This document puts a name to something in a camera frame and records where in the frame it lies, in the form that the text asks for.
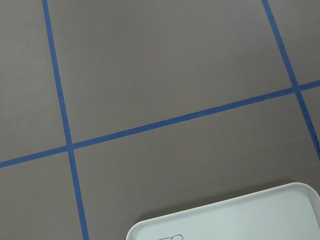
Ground cream plastic tray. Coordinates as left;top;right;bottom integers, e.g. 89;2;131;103
126;182;320;240

